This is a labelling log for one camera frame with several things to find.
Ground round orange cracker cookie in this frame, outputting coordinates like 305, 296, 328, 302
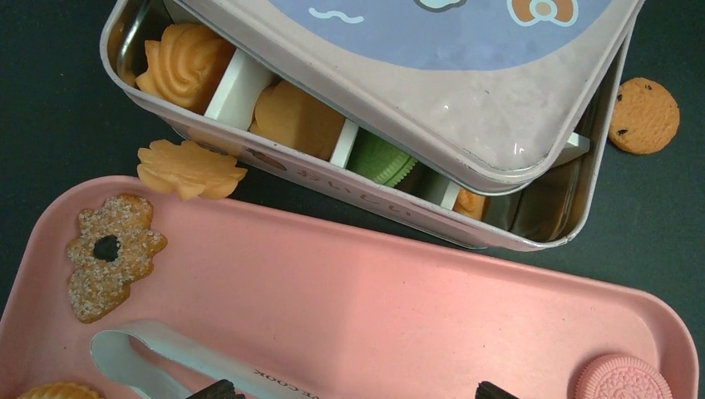
17, 382, 102, 399

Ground clear plastic tin lid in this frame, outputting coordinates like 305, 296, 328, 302
183, 1, 642, 195

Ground pink round cookie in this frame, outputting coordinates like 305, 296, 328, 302
574, 353, 673, 399

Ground swirl butter cookie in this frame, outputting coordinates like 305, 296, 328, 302
136, 23, 236, 115

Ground brown flower jam cookie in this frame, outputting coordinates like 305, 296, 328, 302
67, 194, 168, 323

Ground orange flower cookie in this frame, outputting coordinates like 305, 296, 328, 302
137, 140, 247, 201

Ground metal serving tongs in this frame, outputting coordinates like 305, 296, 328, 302
90, 319, 319, 398

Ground pink cookie tray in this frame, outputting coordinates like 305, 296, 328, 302
1, 176, 699, 398

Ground white divided cookie tin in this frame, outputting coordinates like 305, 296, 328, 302
100, 1, 628, 252

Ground green round cookie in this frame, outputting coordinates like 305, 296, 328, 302
346, 129, 417, 187

